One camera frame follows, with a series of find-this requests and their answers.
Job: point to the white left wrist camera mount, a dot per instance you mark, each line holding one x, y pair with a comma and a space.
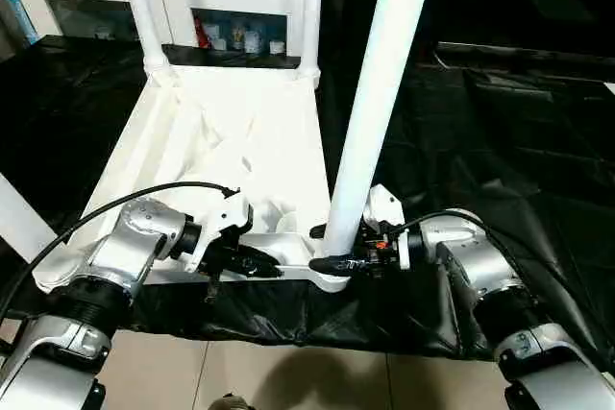
221, 218

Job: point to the grey robot torso front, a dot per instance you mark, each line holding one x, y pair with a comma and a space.
230, 402

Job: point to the white plastic table leg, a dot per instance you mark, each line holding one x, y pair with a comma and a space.
379, 93
19, 218
144, 11
311, 11

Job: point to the small red box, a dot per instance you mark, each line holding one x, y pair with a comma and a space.
201, 33

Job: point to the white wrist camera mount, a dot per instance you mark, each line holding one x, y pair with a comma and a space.
384, 203
221, 218

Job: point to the black folding stand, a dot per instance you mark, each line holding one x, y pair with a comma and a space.
7, 345

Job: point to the grey curtain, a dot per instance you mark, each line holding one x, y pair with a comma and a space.
14, 11

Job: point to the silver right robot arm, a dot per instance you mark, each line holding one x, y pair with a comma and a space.
480, 261

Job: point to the white plastic table top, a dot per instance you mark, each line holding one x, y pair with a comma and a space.
240, 117

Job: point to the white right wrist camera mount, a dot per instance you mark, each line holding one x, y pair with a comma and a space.
384, 203

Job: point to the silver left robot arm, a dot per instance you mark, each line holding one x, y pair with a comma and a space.
130, 237

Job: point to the black glossy mat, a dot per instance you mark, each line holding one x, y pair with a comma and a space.
504, 141

